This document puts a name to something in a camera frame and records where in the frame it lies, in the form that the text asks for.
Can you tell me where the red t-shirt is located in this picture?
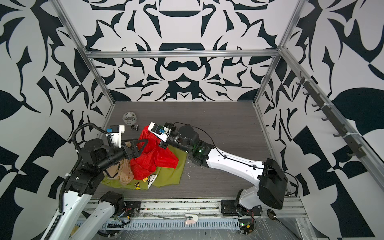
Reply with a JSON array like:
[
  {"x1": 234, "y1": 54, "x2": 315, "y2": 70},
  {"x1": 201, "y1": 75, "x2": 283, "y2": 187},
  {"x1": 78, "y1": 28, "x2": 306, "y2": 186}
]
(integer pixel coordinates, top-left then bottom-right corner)
[{"x1": 130, "y1": 126, "x2": 179, "y2": 180}]

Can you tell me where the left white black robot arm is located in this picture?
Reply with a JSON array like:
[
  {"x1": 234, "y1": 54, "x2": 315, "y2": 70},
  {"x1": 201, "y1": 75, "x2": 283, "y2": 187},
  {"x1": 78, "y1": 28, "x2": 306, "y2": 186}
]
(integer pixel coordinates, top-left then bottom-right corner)
[{"x1": 42, "y1": 139, "x2": 148, "y2": 240}]

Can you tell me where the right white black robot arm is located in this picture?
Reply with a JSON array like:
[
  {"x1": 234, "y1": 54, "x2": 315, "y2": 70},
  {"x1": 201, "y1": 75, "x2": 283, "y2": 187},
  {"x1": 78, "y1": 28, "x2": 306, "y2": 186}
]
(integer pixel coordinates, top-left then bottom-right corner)
[{"x1": 149, "y1": 123, "x2": 288, "y2": 217}]

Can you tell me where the beige stockings cloth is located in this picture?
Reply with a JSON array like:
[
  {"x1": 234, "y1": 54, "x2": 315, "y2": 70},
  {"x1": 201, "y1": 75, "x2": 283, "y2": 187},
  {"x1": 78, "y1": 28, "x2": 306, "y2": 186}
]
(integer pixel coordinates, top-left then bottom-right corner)
[{"x1": 102, "y1": 159, "x2": 134, "y2": 188}]

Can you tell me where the small black clip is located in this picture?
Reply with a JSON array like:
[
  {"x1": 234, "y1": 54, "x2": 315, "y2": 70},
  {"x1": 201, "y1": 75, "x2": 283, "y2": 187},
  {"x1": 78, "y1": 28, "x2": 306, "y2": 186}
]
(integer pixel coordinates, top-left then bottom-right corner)
[{"x1": 131, "y1": 125, "x2": 139, "y2": 131}]

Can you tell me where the clear tape roll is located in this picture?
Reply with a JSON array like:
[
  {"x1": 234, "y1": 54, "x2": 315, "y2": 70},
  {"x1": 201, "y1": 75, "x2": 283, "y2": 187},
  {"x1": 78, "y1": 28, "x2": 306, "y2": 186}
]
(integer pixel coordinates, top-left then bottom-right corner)
[{"x1": 122, "y1": 112, "x2": 137, "y2": 126}]

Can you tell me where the green t-shirt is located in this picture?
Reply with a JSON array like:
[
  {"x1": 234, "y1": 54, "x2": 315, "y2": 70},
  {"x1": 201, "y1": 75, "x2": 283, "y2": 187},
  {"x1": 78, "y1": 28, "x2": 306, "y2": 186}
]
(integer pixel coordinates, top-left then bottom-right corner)
[{"x1": 102, "y1": 146, "x2": 187, "y2": 191}]

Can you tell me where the small white tape piece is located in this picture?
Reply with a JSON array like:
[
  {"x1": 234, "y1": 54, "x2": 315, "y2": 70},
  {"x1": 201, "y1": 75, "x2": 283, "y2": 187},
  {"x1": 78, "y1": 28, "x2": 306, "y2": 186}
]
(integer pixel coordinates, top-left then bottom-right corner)
[{"x1": 185, "y1": 214, "x2": 199, "y2": 225}]

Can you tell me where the black round mirror object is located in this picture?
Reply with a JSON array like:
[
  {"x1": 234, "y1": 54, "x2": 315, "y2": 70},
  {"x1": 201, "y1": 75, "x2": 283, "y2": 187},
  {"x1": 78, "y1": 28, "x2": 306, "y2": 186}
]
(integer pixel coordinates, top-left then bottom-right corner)
[{"x1": 267, "y1": 209, "x2": 278, "y2": 221}]

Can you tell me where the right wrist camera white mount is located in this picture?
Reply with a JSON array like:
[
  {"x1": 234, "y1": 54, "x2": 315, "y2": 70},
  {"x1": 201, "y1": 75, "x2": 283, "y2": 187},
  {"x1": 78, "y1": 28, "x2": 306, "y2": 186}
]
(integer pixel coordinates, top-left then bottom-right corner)
[{"x1": 148, "y1": 122, "x2": 171, "y2": 143}]

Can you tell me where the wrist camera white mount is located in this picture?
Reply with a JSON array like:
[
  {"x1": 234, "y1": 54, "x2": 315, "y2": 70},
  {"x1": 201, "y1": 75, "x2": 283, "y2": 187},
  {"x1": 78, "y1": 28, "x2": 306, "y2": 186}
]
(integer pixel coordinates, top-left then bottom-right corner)
[
  {"x1": 148, "y1": 122, "x2": 171, "y2": 143},
  {"x1": 106, "y1": 125, "x2": 125, "y2": 148}
]

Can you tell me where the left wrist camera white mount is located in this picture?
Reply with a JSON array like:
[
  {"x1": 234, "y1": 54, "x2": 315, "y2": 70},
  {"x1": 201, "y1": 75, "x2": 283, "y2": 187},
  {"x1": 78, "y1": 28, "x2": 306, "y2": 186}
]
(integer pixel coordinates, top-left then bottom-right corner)
[{"x1": 106, "y1": 125, "x2": 125, "y2": 148}]

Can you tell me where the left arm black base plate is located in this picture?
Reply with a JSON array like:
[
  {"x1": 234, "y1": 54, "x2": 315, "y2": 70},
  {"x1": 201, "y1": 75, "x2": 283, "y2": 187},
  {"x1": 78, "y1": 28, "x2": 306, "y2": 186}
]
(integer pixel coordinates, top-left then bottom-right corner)
[{"x1": 118, "y1": 201, "x2": 142, "y2": 218}]

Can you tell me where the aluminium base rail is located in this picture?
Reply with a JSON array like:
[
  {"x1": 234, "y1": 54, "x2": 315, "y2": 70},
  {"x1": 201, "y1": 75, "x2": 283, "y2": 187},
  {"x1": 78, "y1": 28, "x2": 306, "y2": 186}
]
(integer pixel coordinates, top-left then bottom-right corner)
[{"x1": 76, "y1": 197, "x2": 308, "y2": 221}]

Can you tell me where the white slotted cable duct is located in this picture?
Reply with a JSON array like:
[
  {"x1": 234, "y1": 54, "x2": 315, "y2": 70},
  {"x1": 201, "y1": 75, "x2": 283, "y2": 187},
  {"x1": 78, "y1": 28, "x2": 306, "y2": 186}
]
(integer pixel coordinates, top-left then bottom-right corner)
[{"x1": 102, "y1": 219, "x2": 240, "y2": 231}]

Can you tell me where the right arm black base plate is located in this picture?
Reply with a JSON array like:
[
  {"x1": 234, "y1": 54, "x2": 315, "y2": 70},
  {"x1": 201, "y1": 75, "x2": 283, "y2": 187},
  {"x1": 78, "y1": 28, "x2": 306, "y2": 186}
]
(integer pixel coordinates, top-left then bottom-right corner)
[{"x1": 221, "y1": 200, "x2": 263, "y2": 217}]

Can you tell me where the small circuit board with wires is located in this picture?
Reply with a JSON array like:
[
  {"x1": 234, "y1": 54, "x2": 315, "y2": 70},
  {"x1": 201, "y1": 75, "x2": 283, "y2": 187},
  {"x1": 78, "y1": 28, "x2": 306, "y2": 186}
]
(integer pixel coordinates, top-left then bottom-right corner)
[{"x1": 239, "y1": 218, "x2": 257, "y2": 236}]

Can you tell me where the horizontal aluminium frame bar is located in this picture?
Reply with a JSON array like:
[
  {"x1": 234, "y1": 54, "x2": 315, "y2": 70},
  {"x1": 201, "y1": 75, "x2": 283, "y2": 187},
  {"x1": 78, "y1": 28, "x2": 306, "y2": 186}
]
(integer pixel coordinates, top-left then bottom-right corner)
[{"x1": 85, "y1": 50, "x2": 278, "y2": 59}]

